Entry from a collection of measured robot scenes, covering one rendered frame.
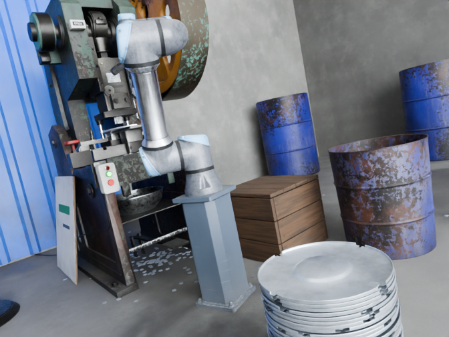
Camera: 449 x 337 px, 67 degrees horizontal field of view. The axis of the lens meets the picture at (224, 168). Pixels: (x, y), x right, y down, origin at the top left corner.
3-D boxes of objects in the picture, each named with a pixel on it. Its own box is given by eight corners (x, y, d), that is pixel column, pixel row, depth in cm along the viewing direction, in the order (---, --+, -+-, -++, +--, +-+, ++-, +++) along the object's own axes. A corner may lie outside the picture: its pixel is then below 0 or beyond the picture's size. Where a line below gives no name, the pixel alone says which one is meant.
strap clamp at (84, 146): (110, 146, 188) (105, 128, 187) (79, 152, 178) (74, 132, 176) (106, 147, 193) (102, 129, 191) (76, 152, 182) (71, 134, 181)
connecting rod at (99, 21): (123, 69, 186) (109, 5, 182) (101, 70, 179) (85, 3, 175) (110, 78, 203) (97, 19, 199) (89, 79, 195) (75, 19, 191)
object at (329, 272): (315, 237, 96) (315, 234, 96) (421, 259, 72) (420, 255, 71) (233, 278, 80) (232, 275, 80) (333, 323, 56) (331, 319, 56)
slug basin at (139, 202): (177, 202, 197) (174, 186, 196) (121, 221, 176) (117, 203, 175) (151, 200, 224) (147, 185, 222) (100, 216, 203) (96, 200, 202)
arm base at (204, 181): (230, 185, 136) (225, 161, 135) (208, 196, 124) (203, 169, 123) (200, 188, 145) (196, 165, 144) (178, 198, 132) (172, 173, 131)
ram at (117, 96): (136, 106, 188) (124, 52, 184) (110, 109, 178) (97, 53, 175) (124, 111, 201) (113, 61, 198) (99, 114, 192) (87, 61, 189)
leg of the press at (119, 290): (140, 288, 166) (95, 104, 155) (117, 299, 159) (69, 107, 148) (85, 255, 238) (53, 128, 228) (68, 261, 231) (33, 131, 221)
